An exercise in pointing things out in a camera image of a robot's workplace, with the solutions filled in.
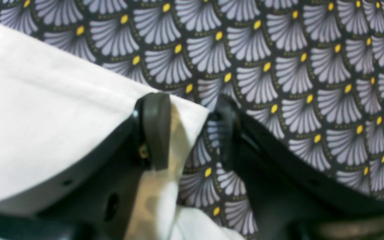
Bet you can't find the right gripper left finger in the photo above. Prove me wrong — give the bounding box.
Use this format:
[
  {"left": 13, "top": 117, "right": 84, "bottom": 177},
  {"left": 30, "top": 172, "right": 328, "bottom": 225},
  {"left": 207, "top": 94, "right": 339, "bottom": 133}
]
[{"left": 0, "top": 93, "right": 172, "bottom": 240}]

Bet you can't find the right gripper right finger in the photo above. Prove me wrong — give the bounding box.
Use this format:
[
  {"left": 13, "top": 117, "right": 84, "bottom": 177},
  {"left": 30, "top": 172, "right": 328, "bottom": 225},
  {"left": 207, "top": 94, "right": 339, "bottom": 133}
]
[{"left": 212, "top": 95, "right": 384, "bottom": 240}]

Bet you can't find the white printed T-shirt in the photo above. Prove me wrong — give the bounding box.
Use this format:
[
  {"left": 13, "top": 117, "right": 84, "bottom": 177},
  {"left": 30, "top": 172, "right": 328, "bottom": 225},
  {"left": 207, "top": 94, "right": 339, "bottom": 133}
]
[{"left": 0, "top": 24, "right": 243, "bottom": 240}]

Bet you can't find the patterned grey tablecloth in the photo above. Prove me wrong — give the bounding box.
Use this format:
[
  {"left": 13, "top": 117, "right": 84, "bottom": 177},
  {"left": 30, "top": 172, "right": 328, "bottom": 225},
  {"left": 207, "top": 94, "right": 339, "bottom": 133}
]
[{"left": 0, "top": 0, "right": 384, "bottom": 240}]

